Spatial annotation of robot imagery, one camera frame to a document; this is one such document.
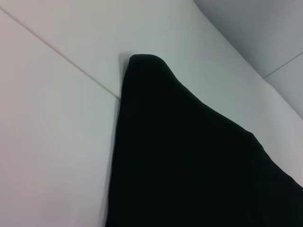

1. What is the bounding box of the black shirt with FREE print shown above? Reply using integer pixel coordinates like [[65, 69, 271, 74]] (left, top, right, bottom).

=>
[[104, 53, 303, 227]]

